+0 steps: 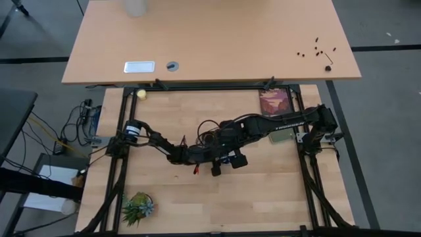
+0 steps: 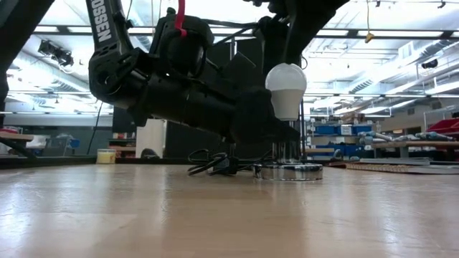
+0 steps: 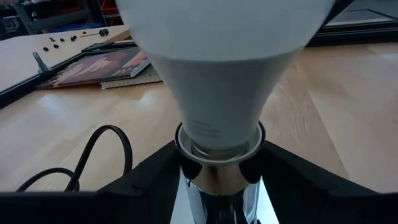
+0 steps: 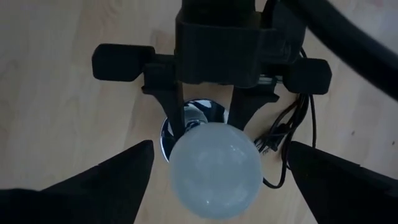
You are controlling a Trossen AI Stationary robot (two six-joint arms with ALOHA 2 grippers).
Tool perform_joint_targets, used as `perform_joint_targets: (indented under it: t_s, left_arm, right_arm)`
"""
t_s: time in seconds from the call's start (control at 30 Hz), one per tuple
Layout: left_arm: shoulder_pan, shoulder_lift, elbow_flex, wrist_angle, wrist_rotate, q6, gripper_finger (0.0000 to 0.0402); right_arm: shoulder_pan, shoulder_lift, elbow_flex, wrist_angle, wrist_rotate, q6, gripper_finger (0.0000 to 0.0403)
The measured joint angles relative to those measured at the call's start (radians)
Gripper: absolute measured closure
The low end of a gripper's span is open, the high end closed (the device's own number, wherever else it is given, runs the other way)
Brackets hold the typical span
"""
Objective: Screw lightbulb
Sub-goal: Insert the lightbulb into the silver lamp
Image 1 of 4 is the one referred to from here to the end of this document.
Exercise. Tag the black frame clamp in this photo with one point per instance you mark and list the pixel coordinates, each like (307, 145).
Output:
(269, 83)
(162, 84)

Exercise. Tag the clear plastic cup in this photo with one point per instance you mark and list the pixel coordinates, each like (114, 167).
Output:
(69, 206)

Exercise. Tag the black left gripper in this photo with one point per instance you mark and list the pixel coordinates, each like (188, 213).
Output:
(200, 156)

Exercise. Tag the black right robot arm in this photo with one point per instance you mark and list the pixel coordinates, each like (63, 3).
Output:
(289, 123)

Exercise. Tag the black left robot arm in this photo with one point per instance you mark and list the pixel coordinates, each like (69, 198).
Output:
(164, 146)

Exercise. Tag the black power strip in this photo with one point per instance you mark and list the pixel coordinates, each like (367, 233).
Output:
(87, 108)

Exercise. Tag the black allen key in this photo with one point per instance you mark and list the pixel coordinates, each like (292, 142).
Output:
(329, 58)

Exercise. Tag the black tripod leg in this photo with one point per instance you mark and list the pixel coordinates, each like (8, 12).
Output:
(19, 6)

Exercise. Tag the yellow candle jar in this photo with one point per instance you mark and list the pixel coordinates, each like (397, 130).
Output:
(141, 94)

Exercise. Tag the green succulent plant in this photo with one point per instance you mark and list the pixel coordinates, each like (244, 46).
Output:
(138, 209)

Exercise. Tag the silver desk plate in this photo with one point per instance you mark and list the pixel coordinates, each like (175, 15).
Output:
(139, 67)

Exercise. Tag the grey-green flat pad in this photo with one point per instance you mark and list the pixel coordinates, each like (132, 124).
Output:
(281, 135)

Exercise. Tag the dark grey side table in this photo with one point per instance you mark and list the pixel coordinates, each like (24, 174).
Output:
(14, 115)

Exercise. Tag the light wood desk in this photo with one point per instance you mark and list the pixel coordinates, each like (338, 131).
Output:
(213, 39)

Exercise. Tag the white cylinder cup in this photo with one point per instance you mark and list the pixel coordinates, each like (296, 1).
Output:
(135, 8)

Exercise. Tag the black bar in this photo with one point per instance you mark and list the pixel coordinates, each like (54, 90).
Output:
(33, 184)

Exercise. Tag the white box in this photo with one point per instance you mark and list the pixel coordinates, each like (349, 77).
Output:
(59, 172)

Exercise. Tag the small black knob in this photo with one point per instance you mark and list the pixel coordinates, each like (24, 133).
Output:
(328, 68)

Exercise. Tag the black power adapter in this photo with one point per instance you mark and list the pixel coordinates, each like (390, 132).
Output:
(59, 148)

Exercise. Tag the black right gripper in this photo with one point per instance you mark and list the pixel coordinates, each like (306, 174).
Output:
(232, 136)

